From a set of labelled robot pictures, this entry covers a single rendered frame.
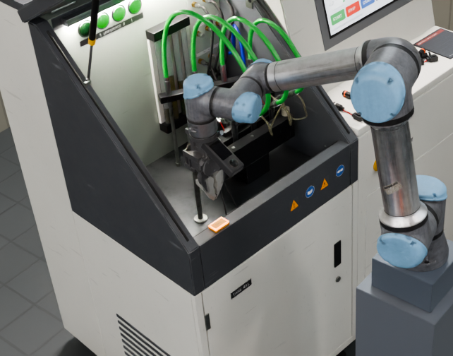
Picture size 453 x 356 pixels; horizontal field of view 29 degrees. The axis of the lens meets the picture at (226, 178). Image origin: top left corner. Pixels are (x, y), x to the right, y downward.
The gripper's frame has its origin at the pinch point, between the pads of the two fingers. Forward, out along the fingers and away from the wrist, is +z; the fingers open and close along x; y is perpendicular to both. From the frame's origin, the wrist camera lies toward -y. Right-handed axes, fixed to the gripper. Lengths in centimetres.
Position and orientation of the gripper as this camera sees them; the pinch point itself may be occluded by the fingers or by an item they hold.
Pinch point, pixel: (215, 196)
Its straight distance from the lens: 235.7
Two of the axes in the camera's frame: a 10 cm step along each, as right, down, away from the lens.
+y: -6.9, -3.9, 6.1
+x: -7.2, 4.6, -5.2
